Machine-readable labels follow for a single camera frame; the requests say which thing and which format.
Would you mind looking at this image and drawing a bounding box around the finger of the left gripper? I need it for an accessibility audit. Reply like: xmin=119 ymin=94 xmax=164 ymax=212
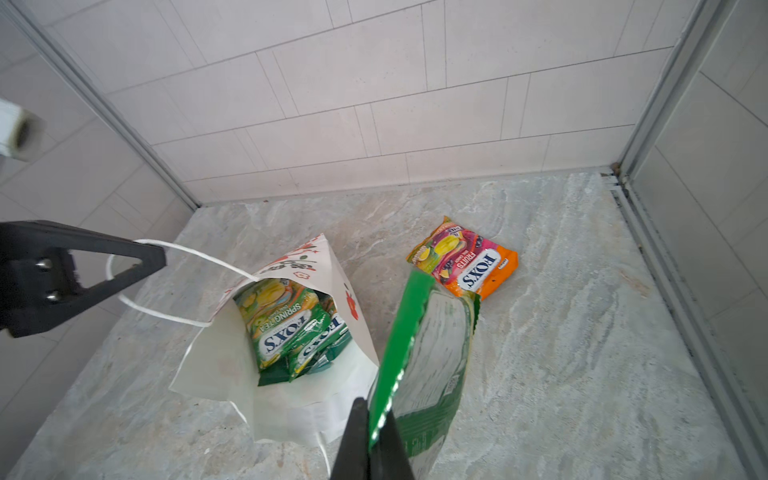
xmin=1 ymin=221 xmax=166 ymax=338

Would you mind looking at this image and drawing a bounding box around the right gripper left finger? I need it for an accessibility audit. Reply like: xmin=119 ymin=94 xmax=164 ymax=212
xmin=329 ymin=397 xmax=369 ymax=480

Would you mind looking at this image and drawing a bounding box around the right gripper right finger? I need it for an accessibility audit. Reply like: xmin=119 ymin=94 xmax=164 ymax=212
xmin=370 ymin=411 xmax=415 ymax=480

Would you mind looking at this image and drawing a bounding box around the green Fox's spring tea bag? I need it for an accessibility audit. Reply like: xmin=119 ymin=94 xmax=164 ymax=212
xmin=368 ymin=270 xmax=480 ymax=479

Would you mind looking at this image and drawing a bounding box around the green fox's candy bag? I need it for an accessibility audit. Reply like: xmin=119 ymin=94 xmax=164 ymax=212
xmin=288 ymin=296 xmax=348 ymax=382
xmin=233 ymin=278 xmax=321 ymax=372

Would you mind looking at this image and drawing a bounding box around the white flowered paper bag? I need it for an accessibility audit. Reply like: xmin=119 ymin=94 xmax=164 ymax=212
xmin=169 ymin=235 xmax=379 ymax=449

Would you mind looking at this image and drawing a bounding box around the orange Fox's fruits candy bag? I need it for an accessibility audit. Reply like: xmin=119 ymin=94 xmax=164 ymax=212
xmin=407 ymin=217 xmax=519 ymax=300

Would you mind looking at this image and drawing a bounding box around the dark green snack packet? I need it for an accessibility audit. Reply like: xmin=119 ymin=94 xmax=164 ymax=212
xmin=258 ymin=332 xmax=352 ymax=386

